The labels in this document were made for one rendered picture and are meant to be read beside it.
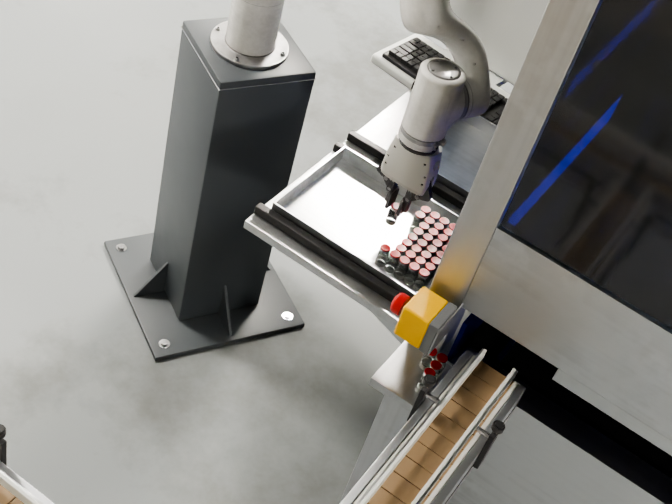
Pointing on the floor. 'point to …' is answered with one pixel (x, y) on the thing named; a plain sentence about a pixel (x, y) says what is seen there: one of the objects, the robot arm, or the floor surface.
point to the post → (496, 181)
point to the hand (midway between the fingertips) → (397, 201)
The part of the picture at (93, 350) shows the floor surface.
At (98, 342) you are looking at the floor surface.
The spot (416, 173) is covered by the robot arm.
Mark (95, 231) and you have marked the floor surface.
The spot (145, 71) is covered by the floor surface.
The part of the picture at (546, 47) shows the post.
